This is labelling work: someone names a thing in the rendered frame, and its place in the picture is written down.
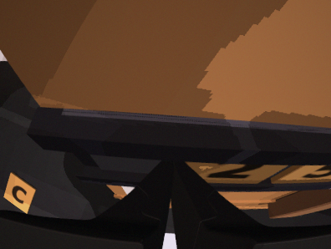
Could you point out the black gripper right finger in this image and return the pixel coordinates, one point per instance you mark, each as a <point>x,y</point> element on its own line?
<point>205,220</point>

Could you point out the white paper label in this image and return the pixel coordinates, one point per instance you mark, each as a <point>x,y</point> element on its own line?
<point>127,189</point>

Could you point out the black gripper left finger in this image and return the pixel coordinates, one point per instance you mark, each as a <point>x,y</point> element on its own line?
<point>136,222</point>

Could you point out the orange rectangular board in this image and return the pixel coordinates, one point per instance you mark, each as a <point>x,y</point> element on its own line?
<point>127,84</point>

